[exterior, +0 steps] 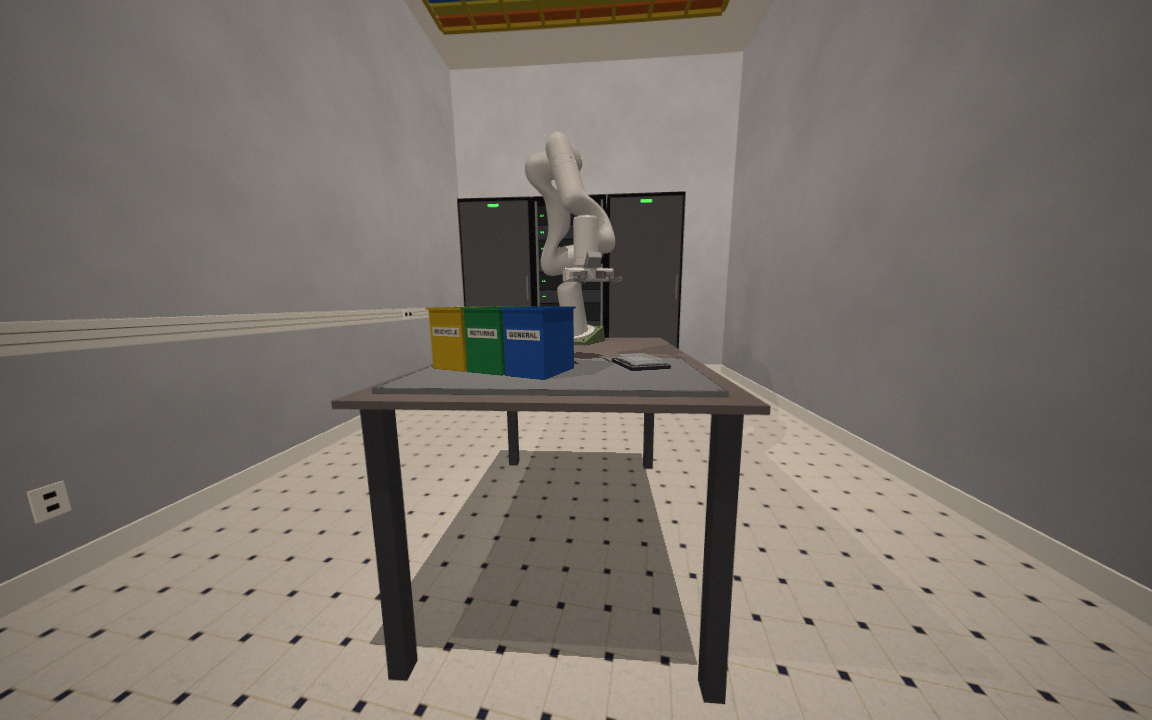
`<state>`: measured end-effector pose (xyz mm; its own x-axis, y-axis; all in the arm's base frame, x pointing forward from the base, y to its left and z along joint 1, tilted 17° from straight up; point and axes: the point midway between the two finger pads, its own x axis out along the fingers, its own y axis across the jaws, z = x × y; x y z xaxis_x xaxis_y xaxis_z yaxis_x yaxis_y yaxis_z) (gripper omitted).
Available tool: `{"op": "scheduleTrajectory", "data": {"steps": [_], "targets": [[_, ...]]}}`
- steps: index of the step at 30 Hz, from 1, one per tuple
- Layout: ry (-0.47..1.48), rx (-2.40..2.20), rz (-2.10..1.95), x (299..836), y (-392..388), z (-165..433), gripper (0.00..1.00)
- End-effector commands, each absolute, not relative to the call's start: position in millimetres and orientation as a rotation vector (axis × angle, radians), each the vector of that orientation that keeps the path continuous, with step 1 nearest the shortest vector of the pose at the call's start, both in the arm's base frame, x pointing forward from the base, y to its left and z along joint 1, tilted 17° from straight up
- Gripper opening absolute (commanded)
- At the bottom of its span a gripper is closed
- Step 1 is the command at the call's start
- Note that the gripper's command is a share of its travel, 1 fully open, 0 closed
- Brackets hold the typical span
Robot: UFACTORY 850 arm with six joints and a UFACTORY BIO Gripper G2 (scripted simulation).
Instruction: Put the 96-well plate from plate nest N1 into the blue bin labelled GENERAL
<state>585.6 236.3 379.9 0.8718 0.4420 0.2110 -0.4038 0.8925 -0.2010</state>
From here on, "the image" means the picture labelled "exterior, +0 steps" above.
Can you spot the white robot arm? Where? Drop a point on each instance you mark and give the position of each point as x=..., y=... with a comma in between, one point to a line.
x=592, y=231

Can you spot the green bin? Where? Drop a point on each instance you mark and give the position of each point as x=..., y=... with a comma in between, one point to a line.
x=484, y=337

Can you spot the blue bin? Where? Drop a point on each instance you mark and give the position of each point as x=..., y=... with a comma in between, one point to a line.
x=538, y=341

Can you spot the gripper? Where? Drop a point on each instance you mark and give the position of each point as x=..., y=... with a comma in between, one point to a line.
x=584, y=275

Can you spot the yellow recycle bin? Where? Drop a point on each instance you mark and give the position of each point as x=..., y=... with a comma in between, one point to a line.
x=448, y=338

